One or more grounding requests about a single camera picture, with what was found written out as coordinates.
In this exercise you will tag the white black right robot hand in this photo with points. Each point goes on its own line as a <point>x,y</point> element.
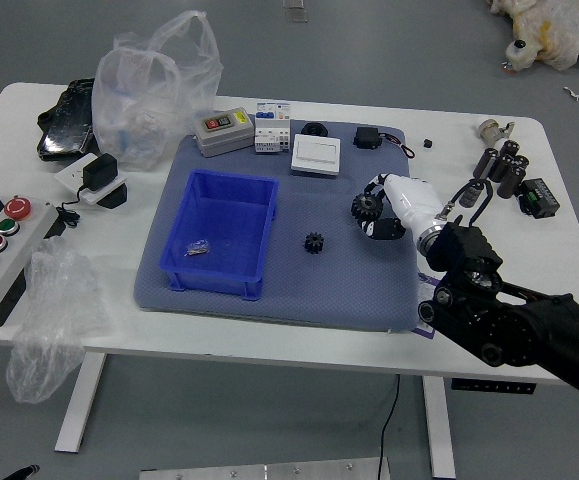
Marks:
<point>414,200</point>

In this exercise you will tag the grey cylindrical capacitor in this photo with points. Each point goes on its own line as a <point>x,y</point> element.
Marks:
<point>470,197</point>

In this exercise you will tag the white wall switch plate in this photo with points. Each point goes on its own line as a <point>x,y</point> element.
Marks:
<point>316,155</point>

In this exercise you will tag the blue plastic box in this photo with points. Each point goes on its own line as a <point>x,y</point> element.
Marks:
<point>219,220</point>

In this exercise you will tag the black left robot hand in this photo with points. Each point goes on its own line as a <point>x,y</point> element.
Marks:
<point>24,472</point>

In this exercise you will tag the black round plastic part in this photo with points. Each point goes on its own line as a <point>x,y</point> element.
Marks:
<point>315,129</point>

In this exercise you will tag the small black cube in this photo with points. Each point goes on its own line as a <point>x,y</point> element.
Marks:
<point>427,143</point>

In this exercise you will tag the blue-grey padded mat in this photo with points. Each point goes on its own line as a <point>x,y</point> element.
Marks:
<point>319,290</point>

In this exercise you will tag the black table controller box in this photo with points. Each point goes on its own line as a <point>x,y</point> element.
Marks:
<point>494,387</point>

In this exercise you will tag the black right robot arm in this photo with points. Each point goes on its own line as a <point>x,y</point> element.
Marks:
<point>519,325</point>

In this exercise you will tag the big black gear nut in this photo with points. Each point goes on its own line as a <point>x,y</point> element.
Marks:
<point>364,209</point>

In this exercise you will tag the black plastic tray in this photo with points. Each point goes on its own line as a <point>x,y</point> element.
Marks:
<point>66,125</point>

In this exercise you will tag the small black gear nut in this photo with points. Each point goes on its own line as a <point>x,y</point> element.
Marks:
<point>314,244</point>

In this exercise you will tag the white table leg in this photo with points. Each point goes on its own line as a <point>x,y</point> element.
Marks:
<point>79,400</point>
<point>439,430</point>

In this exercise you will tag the large clear plastic bag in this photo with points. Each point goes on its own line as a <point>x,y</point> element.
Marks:
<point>139,110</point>

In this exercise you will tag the black power adapter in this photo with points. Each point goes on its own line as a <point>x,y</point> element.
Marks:
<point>100,171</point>

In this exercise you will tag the crumpled clear plastic wrap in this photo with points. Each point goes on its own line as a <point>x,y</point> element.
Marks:
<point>54,310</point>

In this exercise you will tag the tall brown cylindrical capacitor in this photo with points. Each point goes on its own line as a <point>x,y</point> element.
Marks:
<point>485,164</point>

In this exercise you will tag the grey two-button switch box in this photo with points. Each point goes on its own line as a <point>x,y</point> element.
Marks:
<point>221,135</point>

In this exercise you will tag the silver metal plate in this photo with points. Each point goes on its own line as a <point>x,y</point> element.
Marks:
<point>269,471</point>

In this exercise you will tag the black module with green terminals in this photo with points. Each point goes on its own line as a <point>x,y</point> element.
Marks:
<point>539,197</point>

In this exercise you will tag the white grey lamp socket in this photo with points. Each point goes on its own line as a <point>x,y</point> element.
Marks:
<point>491,131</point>

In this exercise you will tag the white circuit breaker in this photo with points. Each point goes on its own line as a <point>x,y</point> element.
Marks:
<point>271,130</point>

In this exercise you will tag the small clear bag of screws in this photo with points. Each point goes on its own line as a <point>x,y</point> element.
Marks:
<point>197,248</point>

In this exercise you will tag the white paper scrap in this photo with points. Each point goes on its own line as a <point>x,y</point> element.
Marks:
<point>572,94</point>

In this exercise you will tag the clear small floor item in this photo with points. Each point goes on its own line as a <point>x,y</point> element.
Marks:
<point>295,10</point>

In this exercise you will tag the white wall socket plate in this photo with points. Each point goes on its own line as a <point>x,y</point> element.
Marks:
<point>69,177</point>

